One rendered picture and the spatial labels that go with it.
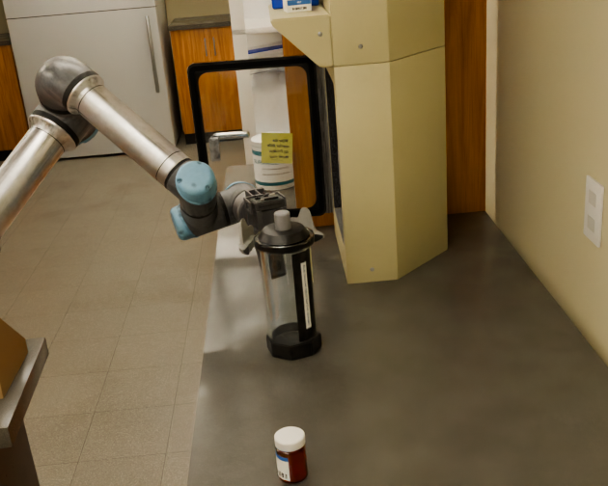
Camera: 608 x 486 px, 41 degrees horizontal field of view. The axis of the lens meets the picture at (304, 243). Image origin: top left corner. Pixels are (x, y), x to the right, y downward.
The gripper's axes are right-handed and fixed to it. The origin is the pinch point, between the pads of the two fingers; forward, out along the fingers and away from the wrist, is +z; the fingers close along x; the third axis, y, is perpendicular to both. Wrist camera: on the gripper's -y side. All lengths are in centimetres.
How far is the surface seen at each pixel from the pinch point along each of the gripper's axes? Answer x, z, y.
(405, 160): 33.1, -19.7, 7.6
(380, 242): 26.1, -19.7, -9.2
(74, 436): -50, -144, -103
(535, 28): 63, -17, 31
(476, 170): 65, -48, -5
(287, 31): 10.4, -20.1, 36.4
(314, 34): 15.4, -18.9, 35.4
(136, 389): -25, -167, -101
